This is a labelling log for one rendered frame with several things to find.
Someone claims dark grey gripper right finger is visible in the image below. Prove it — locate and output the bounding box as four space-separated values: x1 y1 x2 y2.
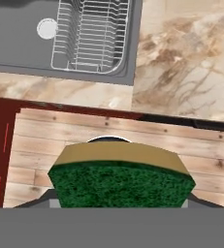
180 193 224 209

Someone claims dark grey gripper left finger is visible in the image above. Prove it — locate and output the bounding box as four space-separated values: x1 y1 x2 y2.
14 188 61 209

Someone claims green and yellow sponge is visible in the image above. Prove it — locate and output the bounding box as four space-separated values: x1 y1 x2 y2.
48 140 197 209

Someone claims grey sink basin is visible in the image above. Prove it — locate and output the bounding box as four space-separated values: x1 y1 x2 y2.
0 0 144 87

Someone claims white wire dish rack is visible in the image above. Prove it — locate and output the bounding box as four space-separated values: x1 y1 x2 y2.
50 0 132 75

